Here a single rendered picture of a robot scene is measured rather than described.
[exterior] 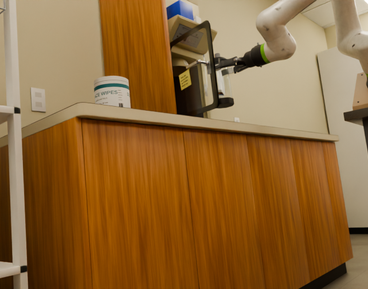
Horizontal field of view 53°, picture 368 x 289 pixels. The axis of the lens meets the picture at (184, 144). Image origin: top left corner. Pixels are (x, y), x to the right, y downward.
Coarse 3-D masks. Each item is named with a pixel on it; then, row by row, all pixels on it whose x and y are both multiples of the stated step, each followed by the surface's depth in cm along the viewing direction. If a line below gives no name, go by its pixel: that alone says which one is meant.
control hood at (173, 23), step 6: (174, 18) 181; (180, 18) 181; (186, 18) 184; (168, 24) 183; (174, 24) 181; (186, 24) 186; (192, 24) 188; (198, 24) 191; (174, 30) 183; (216, 30) 202
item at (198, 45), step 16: (192, 32) 169; (208, 32) 161; (176, 48) 178; (192, 48) 169; (208, 48) 161; (176, 64) 178; (208, 64) 161; (176, 80) 178; (192, 80) 169; (208, 80) 161; (176, 96) 178; (192, 96) 169; (208, 96) 161; (192, 112) 169
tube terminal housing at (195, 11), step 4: (168, 0) 194; (172, 0) 196; (176, 0) 199; (180, 0) 201; (184, 0) 204; (168, 4) 193; (192, 4) 209; (196, 8) 211; (196, 12) 210; (204, 112) 205; (208, 112) 203; (204, 116) 204; (208, 116) 202
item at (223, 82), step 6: (222, 60) 179; (216, 72) 179; (222, 72) 179; (228, 72) 181; (222, 78) 178; (228, 78) 180; (222, 84) 178; (228, 84) 179; (222, 90) 177; (228, 90) 178; (222, 96) 177; (228, 96) 177
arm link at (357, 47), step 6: (354, 36) 171; (360, 36) 168; (366, 36) 165; (348, 42) 174; (354, 42) 168; (360, 42) 165; (366, 42) 162; (348, 48) 174; (354, 48) 168; (360, 48) 164; (366, 48) 162; (354, 54) 171; (360, 54) 166; (366, 54) 164; (360, 60) 169; (366, 60) 166; (366, 66) 168; (366, 72) 171
